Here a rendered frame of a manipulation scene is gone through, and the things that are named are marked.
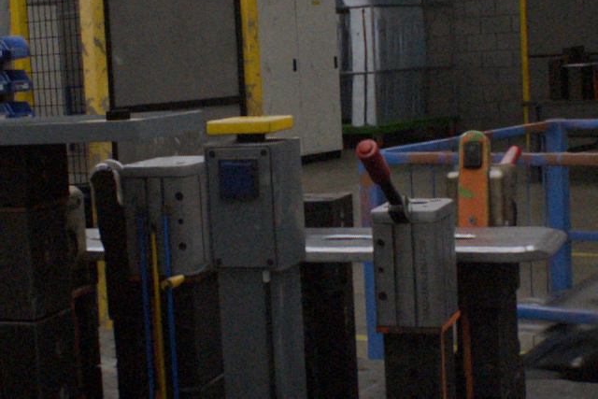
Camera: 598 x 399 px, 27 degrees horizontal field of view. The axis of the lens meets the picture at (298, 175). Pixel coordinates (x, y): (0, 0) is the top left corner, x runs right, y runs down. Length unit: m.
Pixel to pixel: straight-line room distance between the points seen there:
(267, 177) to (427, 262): 0.21
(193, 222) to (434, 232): 0.25
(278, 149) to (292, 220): 0.07
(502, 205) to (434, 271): 0.34
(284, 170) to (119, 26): 3.46
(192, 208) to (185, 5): 3.55
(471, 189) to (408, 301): 0.34
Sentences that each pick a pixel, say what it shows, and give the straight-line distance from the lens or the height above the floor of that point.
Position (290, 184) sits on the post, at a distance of 1.10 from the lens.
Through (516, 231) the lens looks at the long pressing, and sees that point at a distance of 1.44.
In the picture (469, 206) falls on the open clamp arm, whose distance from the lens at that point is 1.52.
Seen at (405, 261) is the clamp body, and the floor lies 1.01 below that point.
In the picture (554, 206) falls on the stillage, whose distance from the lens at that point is 4.31.
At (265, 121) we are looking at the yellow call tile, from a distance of 1.07.
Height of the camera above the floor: 1.21
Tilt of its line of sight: 6 degrees down
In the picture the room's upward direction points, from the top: 3 degrees counter-clockwise
